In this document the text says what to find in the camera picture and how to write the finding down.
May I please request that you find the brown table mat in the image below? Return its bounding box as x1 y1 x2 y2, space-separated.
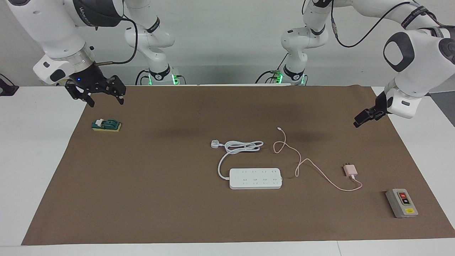
21 85 455 246

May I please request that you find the pink charging cable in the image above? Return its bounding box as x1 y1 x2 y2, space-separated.
273 127 363 192

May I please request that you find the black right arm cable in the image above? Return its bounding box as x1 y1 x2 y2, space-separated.
95 16 139 65

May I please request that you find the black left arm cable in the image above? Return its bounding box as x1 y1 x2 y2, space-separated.
330 0 445 48

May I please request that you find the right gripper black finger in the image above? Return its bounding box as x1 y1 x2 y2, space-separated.
65 81 96 108
109 75 127 105

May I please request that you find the black base cable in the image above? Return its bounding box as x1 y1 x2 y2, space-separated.
135 69 151 86
254 53 289 84

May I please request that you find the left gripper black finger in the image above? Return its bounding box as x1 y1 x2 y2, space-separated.
355 107 374 122
353 113 378 128

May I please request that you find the green knife switch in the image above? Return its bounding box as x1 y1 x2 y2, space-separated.
91 118 122 132

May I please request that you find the white power strip with cord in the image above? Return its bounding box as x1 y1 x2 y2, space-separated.
211 139 283 190

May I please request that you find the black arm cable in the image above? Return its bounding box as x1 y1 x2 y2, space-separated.
330 0 445 48
95 16 139 65

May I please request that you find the grey push-button switch box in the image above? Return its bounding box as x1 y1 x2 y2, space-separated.
386 188 419 218

